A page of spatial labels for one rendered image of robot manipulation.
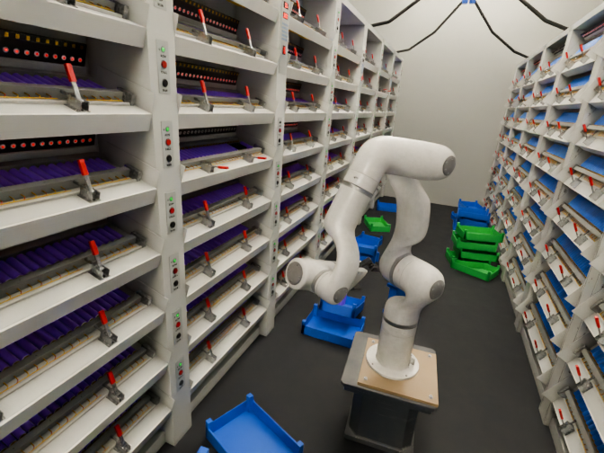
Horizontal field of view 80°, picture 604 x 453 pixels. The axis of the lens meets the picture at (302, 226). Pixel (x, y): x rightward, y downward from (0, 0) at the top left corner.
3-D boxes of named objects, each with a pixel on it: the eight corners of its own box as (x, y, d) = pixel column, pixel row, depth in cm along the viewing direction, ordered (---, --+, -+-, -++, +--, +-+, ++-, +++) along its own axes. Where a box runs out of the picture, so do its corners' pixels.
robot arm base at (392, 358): (421, 354, 137) (430, 313, 131) (414, 387, 121) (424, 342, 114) (372, 339, 144) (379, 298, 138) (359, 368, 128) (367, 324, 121)
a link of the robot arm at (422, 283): (400, 306, 134) (412, 247, 126) (439, 334, 119) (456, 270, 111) (376, 314, 128) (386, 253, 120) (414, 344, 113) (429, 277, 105)
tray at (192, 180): (270, 167, 159) (277, 147, 156) (177, 196, 106) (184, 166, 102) (233, 148, 164) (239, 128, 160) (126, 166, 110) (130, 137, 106)
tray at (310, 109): (324, 119, 215) (333, 97, 209) (281, 122, 161) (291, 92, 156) (295, 106, 219) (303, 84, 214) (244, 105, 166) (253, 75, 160)
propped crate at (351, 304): (332, 300, 227) (334, 288, 226) (363, 309, 220) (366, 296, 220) (318, 309, 198) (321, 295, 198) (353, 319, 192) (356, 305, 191)
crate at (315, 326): (364, 329, 201) (366, 316, 198) (355, 350, 183) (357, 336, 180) (314, 315, 210) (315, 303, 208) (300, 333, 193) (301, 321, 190)
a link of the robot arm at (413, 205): (405, 301, 116) (372, 279, 129) (431, 289, 121) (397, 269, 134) (415, 146, 96) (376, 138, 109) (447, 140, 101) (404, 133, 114)
